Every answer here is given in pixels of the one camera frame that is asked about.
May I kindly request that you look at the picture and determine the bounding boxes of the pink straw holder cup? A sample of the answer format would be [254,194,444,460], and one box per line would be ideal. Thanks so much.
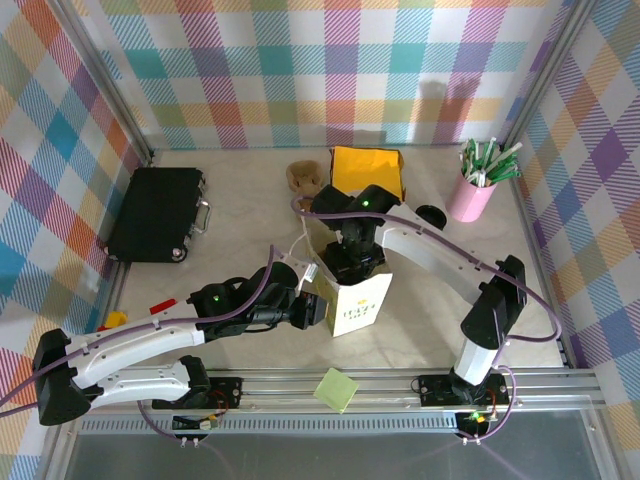
[444,172,499,224]

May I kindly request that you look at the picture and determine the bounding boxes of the aluminium frame post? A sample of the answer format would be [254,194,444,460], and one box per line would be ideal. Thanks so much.
[47,0,156,166]
[499,0,601,149]

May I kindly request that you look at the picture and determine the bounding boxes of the black carry case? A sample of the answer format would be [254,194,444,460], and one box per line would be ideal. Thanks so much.
[105,166,212,264]

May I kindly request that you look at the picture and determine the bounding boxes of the grey slotted cable duct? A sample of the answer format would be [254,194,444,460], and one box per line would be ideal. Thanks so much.
[79,417,464,436]

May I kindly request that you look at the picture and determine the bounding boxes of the yellow paper napkin stack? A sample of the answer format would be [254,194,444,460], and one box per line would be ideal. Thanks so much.
[332,145,405,199]

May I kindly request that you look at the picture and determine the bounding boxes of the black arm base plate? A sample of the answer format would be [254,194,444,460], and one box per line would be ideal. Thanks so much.
[204,375,245,411]
[417,372,512,407]

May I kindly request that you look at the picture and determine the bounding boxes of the black plastic cup lid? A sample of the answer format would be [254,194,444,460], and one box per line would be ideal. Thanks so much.
[414,203,448,232]

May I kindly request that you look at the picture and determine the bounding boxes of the brown pulp cup carrier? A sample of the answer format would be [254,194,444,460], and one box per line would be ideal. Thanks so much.
[284,158,322,195]

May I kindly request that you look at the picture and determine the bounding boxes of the green sticky note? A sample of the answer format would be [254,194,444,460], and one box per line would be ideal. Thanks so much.
[313,367,361,415]

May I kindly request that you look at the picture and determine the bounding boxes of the small controller board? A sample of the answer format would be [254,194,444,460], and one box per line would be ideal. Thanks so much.
[172,414,221,432]
[457,409,496,426]

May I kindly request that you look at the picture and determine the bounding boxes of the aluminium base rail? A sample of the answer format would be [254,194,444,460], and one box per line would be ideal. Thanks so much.
[74,367,617,417]

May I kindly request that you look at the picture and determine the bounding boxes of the white paper takeout bag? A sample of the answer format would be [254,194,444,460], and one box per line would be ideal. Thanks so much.
[289,219,394,339]

